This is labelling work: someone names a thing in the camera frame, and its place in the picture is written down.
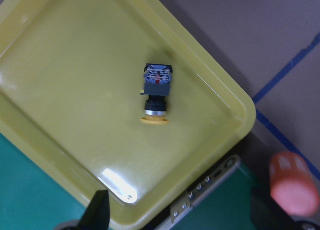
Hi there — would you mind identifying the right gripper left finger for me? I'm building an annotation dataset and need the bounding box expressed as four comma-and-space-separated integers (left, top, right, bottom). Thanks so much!
77, 190, 110, 230

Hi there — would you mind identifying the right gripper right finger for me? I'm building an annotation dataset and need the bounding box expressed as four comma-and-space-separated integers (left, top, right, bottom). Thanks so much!
250, 190, 300, 230

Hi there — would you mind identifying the orange cylinder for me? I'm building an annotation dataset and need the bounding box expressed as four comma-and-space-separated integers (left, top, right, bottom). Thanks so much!
268, 151, 320, 217

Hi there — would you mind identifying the yellow mushroom push button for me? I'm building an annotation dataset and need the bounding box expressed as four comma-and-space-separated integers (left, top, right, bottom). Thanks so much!
140, 63, 173, 125

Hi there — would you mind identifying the green conveyor belt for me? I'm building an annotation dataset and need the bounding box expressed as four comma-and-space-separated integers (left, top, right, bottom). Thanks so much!
143, 154, 269, 230

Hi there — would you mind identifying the green plastic tray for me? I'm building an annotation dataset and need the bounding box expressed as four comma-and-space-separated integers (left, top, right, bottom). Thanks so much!
0, 136, 85, 230

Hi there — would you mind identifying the yellow plastic tray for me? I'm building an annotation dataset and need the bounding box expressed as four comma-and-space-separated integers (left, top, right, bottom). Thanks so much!
0, 0, 256, 230

